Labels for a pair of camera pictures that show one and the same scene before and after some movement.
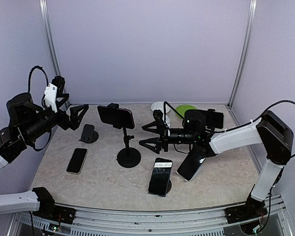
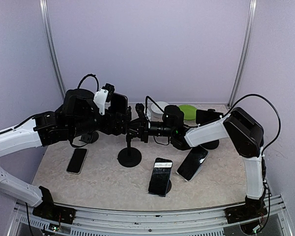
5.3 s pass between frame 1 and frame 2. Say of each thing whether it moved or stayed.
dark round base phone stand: stayed
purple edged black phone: moved
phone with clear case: stayed
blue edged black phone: stayed
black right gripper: moved
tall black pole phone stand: stayed
